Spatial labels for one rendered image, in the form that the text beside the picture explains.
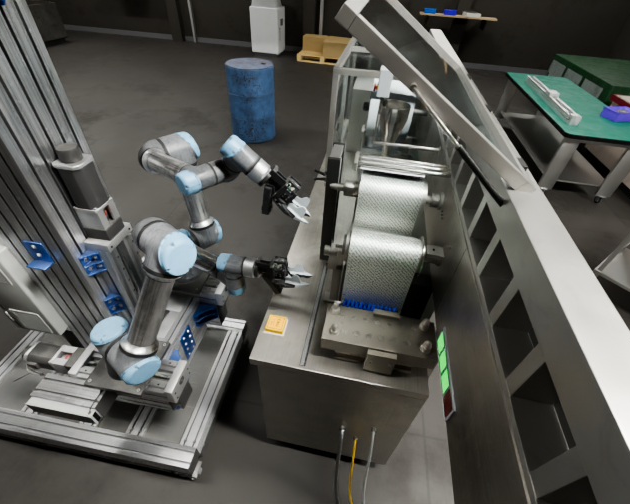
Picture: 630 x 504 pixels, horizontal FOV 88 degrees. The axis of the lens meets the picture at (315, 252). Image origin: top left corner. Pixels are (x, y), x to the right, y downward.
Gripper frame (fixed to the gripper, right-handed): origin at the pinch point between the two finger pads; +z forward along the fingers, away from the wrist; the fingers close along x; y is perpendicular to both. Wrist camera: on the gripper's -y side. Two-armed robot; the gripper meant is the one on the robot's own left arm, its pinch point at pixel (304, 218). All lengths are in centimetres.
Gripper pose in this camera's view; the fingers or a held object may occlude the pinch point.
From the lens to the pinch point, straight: 115.9
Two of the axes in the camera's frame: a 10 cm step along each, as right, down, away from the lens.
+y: 6.7, -4.6, -5.8
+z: 7.2, 6.0, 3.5
